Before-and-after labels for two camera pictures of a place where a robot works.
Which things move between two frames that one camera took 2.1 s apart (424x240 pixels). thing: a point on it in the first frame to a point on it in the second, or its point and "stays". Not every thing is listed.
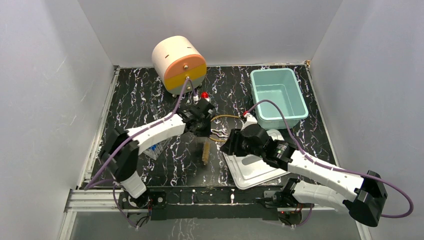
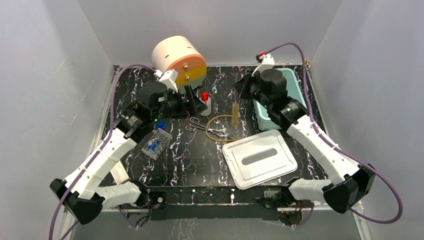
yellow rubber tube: (222, 115) stays
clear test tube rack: (154, 151) stays
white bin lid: (249, 170) stays
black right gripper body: (242, 148) to (250, 89)
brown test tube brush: (206, 152) to (235, 114)
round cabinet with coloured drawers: (176, 60) stays
